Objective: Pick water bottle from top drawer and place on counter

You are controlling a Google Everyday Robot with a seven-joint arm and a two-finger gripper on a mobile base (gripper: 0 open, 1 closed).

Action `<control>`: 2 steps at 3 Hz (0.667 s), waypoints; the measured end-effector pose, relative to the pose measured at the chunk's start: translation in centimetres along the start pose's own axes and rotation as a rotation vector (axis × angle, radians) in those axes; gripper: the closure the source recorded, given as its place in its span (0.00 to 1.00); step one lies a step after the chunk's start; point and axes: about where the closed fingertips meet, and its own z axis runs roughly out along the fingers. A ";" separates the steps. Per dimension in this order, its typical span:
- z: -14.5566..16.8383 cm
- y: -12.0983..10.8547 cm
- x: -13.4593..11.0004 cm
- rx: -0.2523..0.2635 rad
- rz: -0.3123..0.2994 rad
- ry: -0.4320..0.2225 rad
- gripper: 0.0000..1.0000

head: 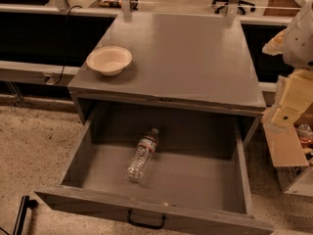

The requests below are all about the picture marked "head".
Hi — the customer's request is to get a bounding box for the black office chair base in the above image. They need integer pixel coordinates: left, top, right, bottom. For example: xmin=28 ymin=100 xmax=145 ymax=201
xmin=211 ymin=0 xmax=257 ymax=16

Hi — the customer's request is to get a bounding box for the black cable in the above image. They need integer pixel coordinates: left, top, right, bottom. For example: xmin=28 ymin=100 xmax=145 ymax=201
xmin=53 ymin=5 xmax=83 ymax=86

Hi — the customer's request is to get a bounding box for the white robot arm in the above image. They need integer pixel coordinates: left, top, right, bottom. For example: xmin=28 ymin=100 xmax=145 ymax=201
xmin=262 ymin=1 xmax=313 ymax=70

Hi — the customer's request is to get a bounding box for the cardboard box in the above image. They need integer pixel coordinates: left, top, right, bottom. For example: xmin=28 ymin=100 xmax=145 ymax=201
xmin=262 ymin=109 xmax=313 ymax=197

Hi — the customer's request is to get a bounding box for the black drawer handle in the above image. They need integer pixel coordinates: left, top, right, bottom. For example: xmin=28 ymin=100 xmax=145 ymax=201
xmin=126 ymin=210 xmax=166 ymax=230

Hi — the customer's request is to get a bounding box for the open grey top drawer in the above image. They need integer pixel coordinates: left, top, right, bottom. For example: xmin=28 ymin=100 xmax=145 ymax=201
xmin=36 ymin=102 xmax=273 ymax=235

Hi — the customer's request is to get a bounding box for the grey wooden cabinet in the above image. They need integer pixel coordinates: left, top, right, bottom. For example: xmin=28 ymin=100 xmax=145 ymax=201
xmin=67 ymin=11 xmax=267 ymax=149

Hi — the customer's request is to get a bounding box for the yellow paper package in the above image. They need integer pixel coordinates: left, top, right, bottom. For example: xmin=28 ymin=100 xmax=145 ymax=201
xmin=270 ymin=69 xmax=313 ymax=128

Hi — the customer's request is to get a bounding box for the clear plastic water bottle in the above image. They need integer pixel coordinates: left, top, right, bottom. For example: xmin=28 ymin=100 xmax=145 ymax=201
xmin=126 ymin=128 xmax=158 ymax=182

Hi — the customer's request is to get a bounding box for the black metal bar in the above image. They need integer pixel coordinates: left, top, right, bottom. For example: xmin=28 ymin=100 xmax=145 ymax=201
xmin=13 ymin=195 xmax=38 ymax=235

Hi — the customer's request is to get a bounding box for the white paper bowl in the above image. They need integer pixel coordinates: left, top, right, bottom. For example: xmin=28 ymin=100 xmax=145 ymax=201
xmin=86 ymin=46 xmax=132 ymax=75

